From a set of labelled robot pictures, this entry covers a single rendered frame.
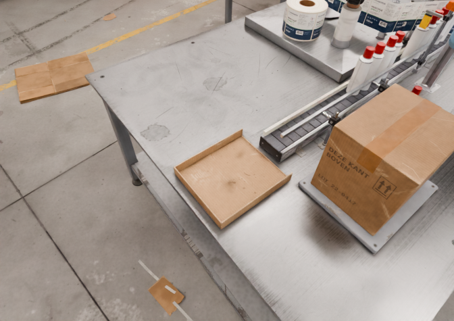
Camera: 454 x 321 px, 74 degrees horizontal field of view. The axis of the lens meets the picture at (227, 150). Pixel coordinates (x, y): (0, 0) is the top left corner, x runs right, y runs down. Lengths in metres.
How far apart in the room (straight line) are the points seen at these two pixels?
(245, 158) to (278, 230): 0.29
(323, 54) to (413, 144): 0.82
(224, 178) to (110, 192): 1.19
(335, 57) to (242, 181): 0.83
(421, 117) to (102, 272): 1.62
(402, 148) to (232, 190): 0.50
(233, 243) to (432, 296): 0.54
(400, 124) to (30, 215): 1.99
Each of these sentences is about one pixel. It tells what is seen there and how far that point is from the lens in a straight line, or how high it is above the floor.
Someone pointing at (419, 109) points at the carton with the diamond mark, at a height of 1.12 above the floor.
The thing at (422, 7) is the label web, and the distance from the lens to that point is 1.87.
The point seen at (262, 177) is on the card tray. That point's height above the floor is 0.83.
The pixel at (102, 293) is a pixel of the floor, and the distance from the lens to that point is 1.84.
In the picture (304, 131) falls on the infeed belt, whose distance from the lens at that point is 1.15.
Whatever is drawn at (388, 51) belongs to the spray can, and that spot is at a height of 1.04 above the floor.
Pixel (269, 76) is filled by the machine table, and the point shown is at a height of 0.83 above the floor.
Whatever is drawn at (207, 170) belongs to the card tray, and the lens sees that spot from 1.05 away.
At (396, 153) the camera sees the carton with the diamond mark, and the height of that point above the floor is 1.12.
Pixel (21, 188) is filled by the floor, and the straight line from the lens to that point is 2.37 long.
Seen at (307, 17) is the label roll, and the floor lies 1.00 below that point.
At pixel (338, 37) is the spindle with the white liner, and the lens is 1.65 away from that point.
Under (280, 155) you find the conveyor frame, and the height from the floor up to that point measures 0.87.
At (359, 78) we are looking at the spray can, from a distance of 1.33.
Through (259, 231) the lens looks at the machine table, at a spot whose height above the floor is 0.83.
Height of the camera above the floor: 1.68
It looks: 50 degrees down
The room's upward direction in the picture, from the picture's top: 2 degrees clockwise
